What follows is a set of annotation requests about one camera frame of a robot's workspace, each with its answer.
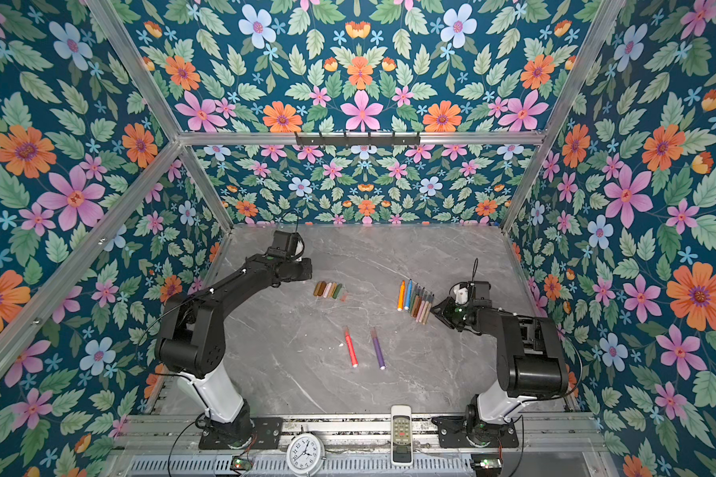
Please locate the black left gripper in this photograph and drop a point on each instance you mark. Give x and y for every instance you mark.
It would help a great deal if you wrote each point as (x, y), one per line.
(305, 269)

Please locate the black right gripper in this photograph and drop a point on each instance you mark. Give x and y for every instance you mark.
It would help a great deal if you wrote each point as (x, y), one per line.
(446, 311)

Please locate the beige capybara pen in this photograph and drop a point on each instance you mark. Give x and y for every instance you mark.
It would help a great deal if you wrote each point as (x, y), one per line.
(425, 310)

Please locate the brown lilac pen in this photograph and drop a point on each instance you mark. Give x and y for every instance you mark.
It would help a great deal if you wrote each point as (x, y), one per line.
(422, 307)

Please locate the tan brown pen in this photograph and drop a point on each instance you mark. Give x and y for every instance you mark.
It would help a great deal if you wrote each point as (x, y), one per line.
(416, 302)

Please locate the green pen cap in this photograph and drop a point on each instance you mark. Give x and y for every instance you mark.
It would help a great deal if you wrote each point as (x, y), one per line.
(336, 291)

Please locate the green fountain pen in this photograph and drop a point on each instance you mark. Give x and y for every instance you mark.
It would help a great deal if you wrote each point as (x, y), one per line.
(413, 297)

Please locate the blue highlighter pen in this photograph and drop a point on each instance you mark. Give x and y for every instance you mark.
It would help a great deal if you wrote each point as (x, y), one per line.
(408, 295)

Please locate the orange highlighter pen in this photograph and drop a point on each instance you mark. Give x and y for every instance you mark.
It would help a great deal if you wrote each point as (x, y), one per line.
(401, 303)

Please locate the purple highlighter pen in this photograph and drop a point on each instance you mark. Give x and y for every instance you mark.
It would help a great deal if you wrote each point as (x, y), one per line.
(378, 349)

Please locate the lilac cap beige pen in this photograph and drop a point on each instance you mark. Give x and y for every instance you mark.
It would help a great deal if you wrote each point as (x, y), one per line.
(430, 305)

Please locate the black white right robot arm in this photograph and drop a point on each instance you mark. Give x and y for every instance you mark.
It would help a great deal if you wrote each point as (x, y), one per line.
(530, 360)

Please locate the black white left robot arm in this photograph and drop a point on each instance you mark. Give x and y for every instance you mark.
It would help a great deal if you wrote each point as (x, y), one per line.
(193, 339)

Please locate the pink highlighter pen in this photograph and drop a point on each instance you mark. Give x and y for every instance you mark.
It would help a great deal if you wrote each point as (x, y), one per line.
(351, 349)

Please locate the white remote control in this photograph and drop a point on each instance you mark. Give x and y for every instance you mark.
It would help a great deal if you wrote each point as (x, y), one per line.
(401, 435)

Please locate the white analog clock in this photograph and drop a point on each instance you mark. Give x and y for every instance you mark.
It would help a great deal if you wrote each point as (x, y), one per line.
(305, 455)

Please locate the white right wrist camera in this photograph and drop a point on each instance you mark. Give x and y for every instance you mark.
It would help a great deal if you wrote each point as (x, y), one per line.
(462, 295)

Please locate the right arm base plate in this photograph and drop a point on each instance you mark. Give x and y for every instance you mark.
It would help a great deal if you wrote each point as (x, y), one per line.
(461, 432)

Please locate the black hook rail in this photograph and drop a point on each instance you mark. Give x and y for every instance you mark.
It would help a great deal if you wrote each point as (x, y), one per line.
(345, 139)

